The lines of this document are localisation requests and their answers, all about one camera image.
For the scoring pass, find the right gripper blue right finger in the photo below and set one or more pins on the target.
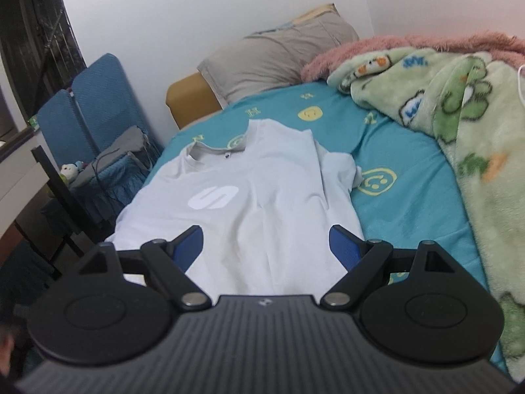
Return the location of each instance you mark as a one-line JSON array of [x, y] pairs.
[[366, 262]]

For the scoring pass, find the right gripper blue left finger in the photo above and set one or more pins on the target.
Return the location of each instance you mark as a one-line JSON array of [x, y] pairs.
[[168, 262]]

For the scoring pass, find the white t-shirt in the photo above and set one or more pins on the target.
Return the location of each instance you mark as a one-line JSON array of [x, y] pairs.
[[265, 207]]

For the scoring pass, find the blue folding chair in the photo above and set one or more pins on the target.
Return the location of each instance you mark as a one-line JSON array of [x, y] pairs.
[[80, 123]]

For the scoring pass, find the teal smiley bed sheet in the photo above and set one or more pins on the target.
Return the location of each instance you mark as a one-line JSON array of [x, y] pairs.
[[407, 191]]

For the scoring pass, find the grey cloth on chair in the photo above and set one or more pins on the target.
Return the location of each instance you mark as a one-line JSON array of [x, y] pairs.
[[132, 141]]

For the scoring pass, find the small plush toy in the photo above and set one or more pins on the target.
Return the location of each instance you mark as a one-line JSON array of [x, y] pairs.
[[69, 172]]

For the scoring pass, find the yellow headboard cushion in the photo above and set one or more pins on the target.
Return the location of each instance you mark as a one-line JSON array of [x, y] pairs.
[[191, 100]]

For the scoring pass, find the white dark-top desk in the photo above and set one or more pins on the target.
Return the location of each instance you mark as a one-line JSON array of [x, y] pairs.
[[27, 165]]

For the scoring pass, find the green cartoon fleece blanket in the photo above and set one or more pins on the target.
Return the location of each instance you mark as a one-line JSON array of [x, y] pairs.
[[472, 105]]

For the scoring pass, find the grey pillow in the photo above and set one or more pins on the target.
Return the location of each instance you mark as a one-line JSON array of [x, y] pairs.
[[272, 59]]

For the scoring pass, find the dark barred window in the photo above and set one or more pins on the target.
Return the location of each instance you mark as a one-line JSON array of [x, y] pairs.
[[39, 51]]

